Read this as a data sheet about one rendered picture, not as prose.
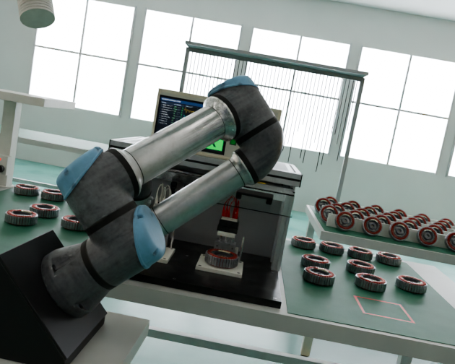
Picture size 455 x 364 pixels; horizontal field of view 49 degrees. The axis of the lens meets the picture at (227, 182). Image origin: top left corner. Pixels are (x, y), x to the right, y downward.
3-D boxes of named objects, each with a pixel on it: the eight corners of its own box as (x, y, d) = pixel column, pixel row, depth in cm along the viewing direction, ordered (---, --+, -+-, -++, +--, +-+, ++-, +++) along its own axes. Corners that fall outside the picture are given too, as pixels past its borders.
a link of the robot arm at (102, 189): (94, 232, 95) (287, 115, 122) (51, 165, 95) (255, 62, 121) (82, 240, 105) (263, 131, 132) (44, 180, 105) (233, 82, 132)
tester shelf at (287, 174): (300, 188, 172) (302, 175, 171) (107, 152, 175) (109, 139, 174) (292, 175, 216) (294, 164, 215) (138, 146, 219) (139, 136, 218)
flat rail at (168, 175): (288, 202, 172) (289, 193, 172) (113, 170, 175) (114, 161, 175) (288, 201, 173) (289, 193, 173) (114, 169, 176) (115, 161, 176)
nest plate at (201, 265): (241, 278, 159) (242, 274, 159) (195, 269, 160) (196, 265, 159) (243, 265, 174) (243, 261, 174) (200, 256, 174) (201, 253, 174)
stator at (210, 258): (234, 271, 160) (236, 261, 160) (200, 263, 162) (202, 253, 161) (239, 263, 171) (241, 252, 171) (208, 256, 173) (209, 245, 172)
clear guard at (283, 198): (292, 217, 148) (295, 198, 147) (211, 202, 149) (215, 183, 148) (286, 201, 180) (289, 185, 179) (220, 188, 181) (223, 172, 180)
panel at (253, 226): (279, 258, 190) (294, 182, 187) (110, 227, 193) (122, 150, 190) (279, 258, 192) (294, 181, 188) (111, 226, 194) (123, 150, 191)
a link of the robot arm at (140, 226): (110, 295, 98) (167, 260, 97) (73, 236, 98) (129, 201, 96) (128, 277, 110) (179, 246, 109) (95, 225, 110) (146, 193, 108)
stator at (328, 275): (326, 289, 170) (328, 278, 170) (297, 278, 177) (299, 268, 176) (338, 283, 180) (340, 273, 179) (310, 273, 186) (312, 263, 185)
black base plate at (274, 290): (280, 309, 144) (282, 301, 144) (65, 266, 147) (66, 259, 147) (275, 263, 191) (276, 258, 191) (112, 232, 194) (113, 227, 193)
